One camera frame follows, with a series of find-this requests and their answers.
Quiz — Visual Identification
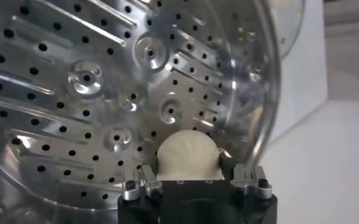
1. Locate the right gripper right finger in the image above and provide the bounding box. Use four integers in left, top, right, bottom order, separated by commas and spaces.
219, 149, 273, 200

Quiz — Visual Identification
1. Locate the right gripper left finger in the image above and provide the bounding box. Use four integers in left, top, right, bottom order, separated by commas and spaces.
121, 158, 164, 201

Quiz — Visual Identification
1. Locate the white steamed baozi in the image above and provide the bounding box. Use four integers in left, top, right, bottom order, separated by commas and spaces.
156, 130, 223, 181

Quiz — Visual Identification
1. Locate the glass lid cream handle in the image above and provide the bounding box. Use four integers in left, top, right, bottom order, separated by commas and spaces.
267, 0, 305, 58

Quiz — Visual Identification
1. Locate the perforated steel steamer basket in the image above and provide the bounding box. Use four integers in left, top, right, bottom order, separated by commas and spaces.
0, 0, 282, 224

